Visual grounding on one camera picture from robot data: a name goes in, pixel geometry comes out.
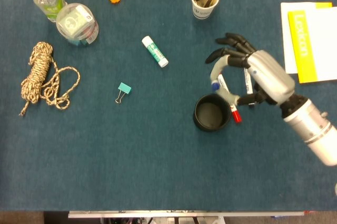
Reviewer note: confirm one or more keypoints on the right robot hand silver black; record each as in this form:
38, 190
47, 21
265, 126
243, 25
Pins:
268, 73

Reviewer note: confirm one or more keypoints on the black marker pen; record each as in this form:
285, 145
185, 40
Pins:
248, 83

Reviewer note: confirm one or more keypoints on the blue marker pen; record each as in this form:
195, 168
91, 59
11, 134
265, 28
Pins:
223, 83

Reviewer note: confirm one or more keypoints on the red marker pen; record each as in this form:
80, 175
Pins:
236, 116

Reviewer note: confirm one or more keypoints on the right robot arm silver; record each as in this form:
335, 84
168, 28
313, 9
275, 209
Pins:
316, 134

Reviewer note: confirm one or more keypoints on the black mesh pen cup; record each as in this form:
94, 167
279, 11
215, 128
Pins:
212, 116

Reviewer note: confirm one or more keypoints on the white paper sheet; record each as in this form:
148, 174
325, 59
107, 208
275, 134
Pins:
285, 37

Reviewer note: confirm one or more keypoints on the white paper cup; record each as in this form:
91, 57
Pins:
201, 12

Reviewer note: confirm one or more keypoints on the white green glue stick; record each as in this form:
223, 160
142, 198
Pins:
155, 52

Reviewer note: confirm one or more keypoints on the teal binder clip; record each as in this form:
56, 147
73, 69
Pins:
125, 88

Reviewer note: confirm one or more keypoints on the blue felt table cloth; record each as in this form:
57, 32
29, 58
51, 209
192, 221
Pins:
131, 155

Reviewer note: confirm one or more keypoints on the clear plastic clip jar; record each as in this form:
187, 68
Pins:
76, 23

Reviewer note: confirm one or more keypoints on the clear plastic water bottle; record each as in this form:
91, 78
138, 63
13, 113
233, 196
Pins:
48, 0

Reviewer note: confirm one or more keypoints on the metal table frame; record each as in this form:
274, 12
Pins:
184, 214

